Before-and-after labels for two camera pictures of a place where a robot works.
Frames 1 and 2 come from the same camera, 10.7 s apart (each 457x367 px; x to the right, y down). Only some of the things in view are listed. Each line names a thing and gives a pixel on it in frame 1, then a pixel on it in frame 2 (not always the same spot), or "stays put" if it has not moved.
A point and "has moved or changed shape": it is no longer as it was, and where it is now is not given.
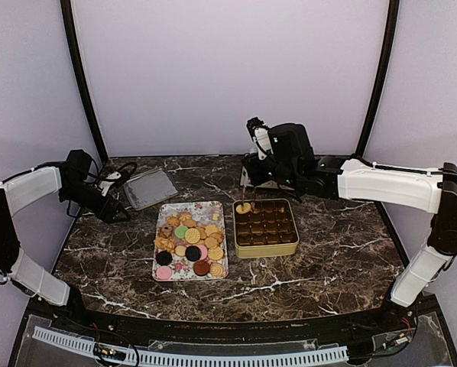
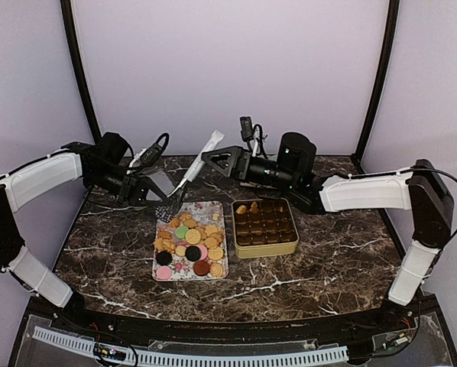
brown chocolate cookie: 201,267 stays put
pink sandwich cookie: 163,272 stays put
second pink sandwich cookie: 204,252 stays put
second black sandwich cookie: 192,253 stays put
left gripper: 116,206 -> 134,189
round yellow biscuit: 244,209 has moved or changed shape
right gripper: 256,175 -> 241,164
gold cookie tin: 264,228 stays put
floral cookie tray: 189,241 stays put
